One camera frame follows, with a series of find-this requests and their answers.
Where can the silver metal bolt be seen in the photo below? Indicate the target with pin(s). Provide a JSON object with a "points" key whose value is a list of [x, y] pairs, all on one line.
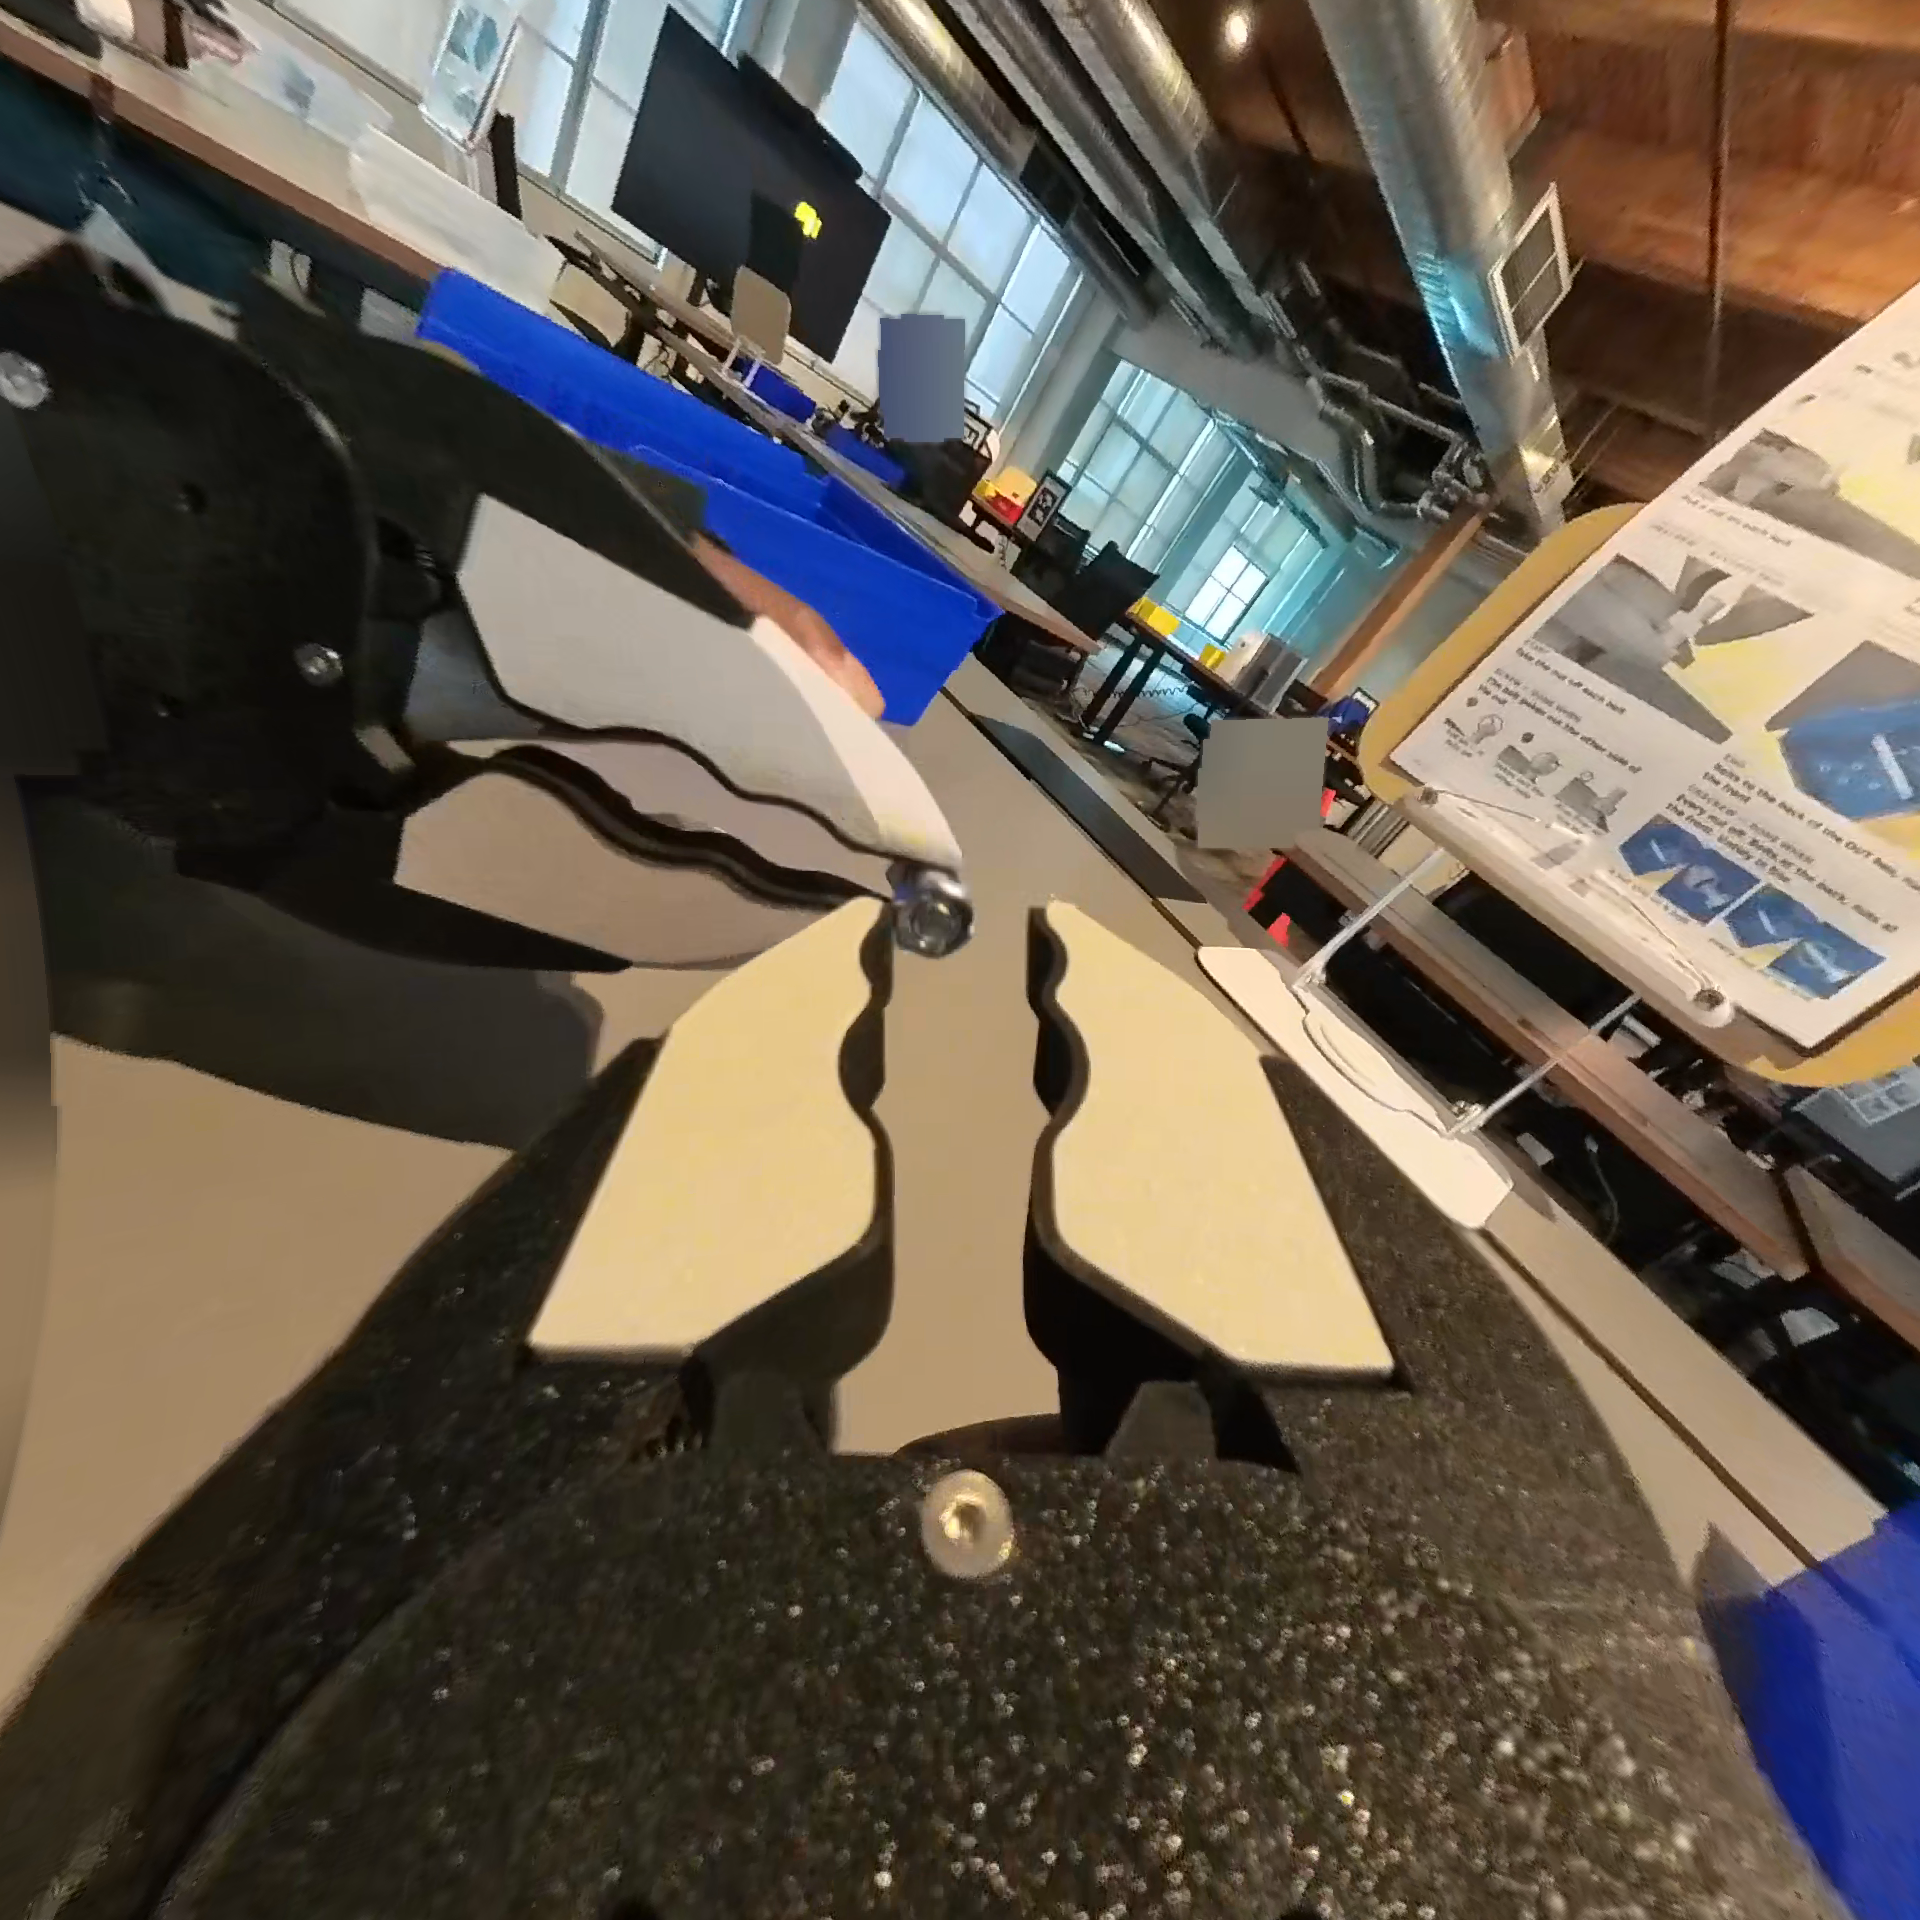
{"points": [[938, 914]]}

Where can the blue plastic storage bin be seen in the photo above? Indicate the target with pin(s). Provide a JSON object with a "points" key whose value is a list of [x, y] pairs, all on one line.
{"points": [[1836, 1740], [872, 586]]}

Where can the metal ventilation duct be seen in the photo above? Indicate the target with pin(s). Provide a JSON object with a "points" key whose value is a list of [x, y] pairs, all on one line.
{"points": [[1440, 210]]}

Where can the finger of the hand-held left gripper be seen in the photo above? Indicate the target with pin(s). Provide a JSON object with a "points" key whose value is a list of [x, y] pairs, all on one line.
{"points": [[573, 872], [646, 660]]}

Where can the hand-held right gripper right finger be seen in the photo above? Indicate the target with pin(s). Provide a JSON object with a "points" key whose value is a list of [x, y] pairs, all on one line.
{"points": [[1202, 1187]]}

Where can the black monitor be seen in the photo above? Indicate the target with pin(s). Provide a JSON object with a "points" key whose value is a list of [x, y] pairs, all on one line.
{"points": [[738, 164]]}

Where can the person's left hand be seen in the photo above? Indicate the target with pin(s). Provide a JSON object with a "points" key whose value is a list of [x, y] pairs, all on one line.
{"points": [[826, 660]]}

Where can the printed poster sheet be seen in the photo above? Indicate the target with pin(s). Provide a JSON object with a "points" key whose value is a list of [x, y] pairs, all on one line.
{"points": [[1711, 691]]}

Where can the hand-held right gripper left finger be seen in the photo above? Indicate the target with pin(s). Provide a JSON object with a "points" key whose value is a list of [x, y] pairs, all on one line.
{"points": [[738, 1187]]}

